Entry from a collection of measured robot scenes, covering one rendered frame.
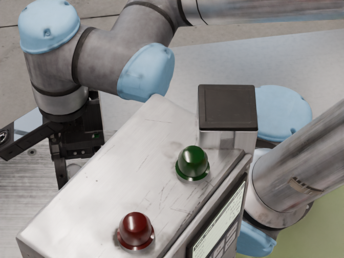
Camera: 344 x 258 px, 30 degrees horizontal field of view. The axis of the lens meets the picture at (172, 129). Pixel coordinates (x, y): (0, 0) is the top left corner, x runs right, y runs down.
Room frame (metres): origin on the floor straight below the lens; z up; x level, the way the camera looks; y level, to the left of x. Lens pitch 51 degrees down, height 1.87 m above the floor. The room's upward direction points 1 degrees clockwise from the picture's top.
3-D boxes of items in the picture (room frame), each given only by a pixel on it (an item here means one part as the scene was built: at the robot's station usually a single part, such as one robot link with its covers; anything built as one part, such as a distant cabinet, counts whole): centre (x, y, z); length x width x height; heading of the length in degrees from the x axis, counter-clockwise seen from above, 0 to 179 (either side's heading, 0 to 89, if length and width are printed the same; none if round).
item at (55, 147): (0.59, 0.15, 1.14); 0.09 x 0.08 x 0.12; 100
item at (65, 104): (0.60, 0.15, 1.22); 0.08 x 0.08 x 0.05
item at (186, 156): (0.28, -0.02, 1.49); 0.03 x 0.03 x 0.02
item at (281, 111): (0.63, -0.16, 1.07); 0.13 x 0.12 x 0.14; 160
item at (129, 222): (0.22, 0.02, 1.49); 0.03 x 0.03 x 0.02
